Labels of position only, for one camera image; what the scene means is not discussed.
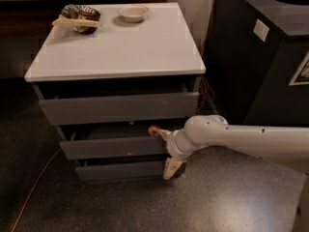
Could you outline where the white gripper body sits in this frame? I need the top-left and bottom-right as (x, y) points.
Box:
(166, 130), (197, 160)

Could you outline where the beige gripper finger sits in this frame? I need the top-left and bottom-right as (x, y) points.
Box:
(163, 158), (186, 180)
(157, 130), (172, 141)

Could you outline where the grey drawer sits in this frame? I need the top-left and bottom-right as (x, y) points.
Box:
(39, 90), (199, 126)
(60, 119), (182, 160)
(75, 154), (167, 181)

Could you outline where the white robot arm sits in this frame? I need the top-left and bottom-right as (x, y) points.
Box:
(154, 115), (309, 232)

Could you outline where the grey drawer cabinet white top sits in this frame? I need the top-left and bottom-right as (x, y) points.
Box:
(24, 2), (207, 182)

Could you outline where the grey bottom drawer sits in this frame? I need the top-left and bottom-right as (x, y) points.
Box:
(75, 154), (167, 181)

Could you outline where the grey top drawer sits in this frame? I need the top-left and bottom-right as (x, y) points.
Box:
(39, 90), (199, 126)

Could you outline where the red apple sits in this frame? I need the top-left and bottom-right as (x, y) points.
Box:
(148, 125), (160, 136)

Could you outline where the black trash bin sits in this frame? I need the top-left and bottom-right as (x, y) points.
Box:
(204, 0), (309, 126)

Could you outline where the white paper bowl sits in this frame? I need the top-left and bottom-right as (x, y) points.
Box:
(118, 5), (149, 23)

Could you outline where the brown chip bag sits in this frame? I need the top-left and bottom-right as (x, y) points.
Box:
(52, 4), (101, 33)

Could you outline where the orange power cable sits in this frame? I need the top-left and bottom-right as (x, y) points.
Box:
(9, 0), (226, 232)

